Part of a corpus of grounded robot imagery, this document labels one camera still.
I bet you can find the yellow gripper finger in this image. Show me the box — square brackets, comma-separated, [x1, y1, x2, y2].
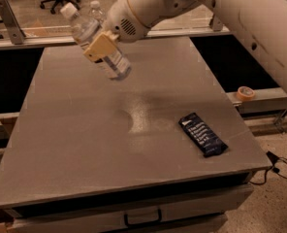
[83, 30, 119, 62]

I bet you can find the blue label plastic water bottle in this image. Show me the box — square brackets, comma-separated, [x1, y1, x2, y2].
[60, 3, 131, 81]

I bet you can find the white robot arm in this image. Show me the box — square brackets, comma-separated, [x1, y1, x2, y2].
[84, 0, 287, 93]

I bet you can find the clear plastic water bottle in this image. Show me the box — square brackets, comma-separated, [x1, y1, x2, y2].
[89, 0, 106, 23]

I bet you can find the dark blue snack bar wrapper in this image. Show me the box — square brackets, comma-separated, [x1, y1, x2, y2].
[178, 113, 228, 157]

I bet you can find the roll of tan tape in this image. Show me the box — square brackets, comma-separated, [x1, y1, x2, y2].
[237, 86, 255, 101]

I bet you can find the metal rail frame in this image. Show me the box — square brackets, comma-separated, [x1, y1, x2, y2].
[0, 26, 231, 50]

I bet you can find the left metal bracket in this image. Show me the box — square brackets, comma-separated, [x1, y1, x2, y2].
[0, 0, 25, 45]

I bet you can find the metal bracket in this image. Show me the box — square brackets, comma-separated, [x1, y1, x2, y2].
[209, 15, 223, 32]
[0, 0, 25, 45]

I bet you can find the right metal bracket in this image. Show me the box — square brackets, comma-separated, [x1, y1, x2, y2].
[209, 15, 223, 32]

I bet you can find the grey drawer with black handle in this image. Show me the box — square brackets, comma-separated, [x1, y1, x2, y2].
[7, 183, 253, 233]

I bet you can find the black cable on floor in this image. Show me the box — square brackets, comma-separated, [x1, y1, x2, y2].
[248, 150, 287, 186]

